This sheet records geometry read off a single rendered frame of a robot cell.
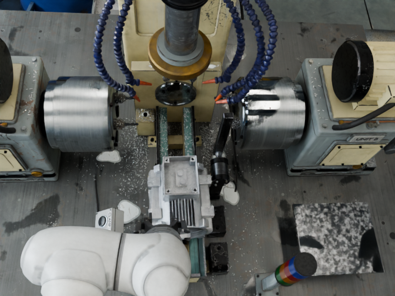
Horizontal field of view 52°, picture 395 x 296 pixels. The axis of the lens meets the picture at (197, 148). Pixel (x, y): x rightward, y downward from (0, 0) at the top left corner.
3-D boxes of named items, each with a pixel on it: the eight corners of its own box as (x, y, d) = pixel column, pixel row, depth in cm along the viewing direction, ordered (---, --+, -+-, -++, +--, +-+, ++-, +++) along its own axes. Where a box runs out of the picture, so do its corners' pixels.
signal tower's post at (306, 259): (254, 273, 141) (288, 248, 104) (276, 272, 142) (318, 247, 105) (257, 298, 138) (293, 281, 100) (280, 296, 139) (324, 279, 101)
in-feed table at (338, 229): (283, 213, 152) (293, 204, 141) (353, 211, 154) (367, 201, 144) (293, 281, 141) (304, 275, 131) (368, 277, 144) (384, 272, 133)
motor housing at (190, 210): (149, 184, 140) (147, 161, 123) (204, 181, 142) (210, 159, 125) (150, 242, 131) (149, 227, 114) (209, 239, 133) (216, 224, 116)
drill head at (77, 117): (28, 102, 150) (4, 59, 128) (129, 101, 154) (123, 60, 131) (19, 164, 139) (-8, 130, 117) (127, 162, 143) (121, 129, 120)
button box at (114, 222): (107, 215, 125) (94, 211, 121) (124, 210, 122) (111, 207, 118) (105, 272, 118) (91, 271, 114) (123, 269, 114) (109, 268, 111)
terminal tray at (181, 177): (161, 165, 126) (161, 156, 120) (195, 164, 127) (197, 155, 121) (163, 203, 121) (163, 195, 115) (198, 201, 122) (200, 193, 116)
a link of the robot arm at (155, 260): (191, 231, 81) (125, 223, 80) (200, 258, 66) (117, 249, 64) (184, 283, 82) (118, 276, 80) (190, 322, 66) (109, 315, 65)
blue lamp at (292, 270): (286, 256, 108) (291, 252, 104) (308, 255, 109) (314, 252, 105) (290, 279, 106) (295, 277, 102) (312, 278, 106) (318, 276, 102)
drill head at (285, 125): (207, 101, 156) (216, 61, 134) (311, 101, 160) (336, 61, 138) (212, 161, 146) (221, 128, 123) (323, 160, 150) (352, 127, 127)
